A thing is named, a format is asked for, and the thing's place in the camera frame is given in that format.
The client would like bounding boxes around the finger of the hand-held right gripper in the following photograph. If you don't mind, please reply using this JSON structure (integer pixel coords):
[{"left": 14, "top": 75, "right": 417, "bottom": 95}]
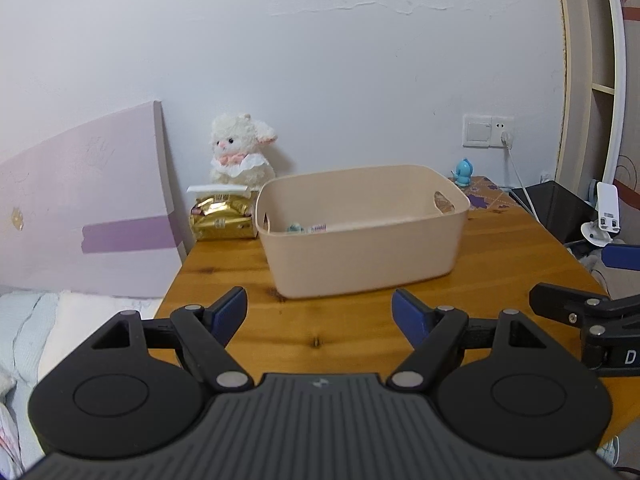
[
  {"left": 601, "top": 244, "right": 640, "bottom": 269},
  {"left": 529, "top": 282, "right": 640, "bottom": 332}
]

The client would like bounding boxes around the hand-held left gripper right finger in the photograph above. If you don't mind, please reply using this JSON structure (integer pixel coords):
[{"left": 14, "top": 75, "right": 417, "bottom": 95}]
[{"left": 387, "top": 288, "right": 551, "bottom": 392}]

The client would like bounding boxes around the white plush sheep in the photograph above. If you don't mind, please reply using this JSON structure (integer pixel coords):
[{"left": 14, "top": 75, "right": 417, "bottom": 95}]
[{"left": 209, "top": 113, "right": 279, "bottom": 192}]

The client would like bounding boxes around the grey cloth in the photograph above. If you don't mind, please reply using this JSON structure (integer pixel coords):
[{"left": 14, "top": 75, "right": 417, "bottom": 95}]
[{"left": 565, "top": 239, "right": 627, "bottom": 297}]

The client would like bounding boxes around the light blue bed sheet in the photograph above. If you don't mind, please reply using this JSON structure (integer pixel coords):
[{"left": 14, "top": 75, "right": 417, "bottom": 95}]
[{"left": 0, "top": 292, "right": 61, "bottom": 476}]

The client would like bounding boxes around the pink and purple headboard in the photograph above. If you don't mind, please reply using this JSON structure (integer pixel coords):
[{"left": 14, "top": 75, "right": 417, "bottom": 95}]
[{"left": 0, "top": 100, "right": 187, "bottom": 299}]

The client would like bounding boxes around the white pillow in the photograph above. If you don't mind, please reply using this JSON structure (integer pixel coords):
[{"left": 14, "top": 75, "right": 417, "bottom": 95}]
[{"left": 37, "top": 291, "right": 166, "bottom": 387}]

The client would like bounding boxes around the gold foil tissue pack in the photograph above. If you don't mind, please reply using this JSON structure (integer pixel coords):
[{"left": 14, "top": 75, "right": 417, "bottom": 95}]
[{"left": 190, "top": 195, "right": 259, "bottom": 242}]

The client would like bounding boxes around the white phone stand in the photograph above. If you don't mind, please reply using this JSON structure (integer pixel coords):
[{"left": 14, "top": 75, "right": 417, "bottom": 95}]
[{"left": 580, "top": 182, "right": 624, "bottom": 246}]

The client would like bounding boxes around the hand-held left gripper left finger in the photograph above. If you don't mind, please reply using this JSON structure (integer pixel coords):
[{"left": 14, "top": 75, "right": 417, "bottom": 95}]
[{"left": 90, "top": 286, "right": 254, "bottom": 392}]

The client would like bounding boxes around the cream shelf unit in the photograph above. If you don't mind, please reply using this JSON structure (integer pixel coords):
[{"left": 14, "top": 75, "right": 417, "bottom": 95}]
[{"left": 552, "top": 0, "right": 640, "bottom": 202}]

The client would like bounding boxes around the small blue toy figure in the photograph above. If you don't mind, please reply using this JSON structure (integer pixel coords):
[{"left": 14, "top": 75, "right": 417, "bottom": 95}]
[{"left": 451, "top": 158, "right": 475, "bottom": 187}]

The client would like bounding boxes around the white plug with cable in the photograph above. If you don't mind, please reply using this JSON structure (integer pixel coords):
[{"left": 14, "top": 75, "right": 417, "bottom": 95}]
[{"left": 500, "top": 131, "right": 544, "bottom": 224}]

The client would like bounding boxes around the beige plastic storage bin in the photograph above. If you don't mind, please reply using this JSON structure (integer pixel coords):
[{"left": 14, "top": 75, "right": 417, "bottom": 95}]
[{"left": 255, "top": 163, "right": 471, "bottom": 300}]

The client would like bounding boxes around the white wall switch socket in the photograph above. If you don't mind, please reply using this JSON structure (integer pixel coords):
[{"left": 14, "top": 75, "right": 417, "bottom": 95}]
[{"left": 462, "top": 114, "right": 516, "bottom": 150}]

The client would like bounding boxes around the purple patterned mat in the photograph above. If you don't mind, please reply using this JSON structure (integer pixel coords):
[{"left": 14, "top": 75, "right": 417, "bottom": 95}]
[{"left": 462, "top": 176, "right": 522, "bottom": 211}]

